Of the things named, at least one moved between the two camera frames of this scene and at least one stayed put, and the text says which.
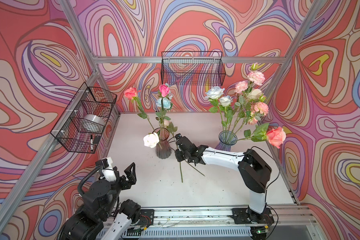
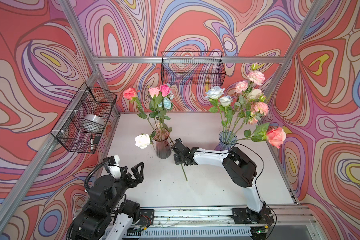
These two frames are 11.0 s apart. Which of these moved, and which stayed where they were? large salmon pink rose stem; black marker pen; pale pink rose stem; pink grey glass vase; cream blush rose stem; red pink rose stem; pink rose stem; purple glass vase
Moved: pale pink rose stem; cream blush rose stem
Stayed: pink rose stem; pink grey glass vase; black marker pen; large salmon pink rose stem; purple glass vase; red pink rose stem
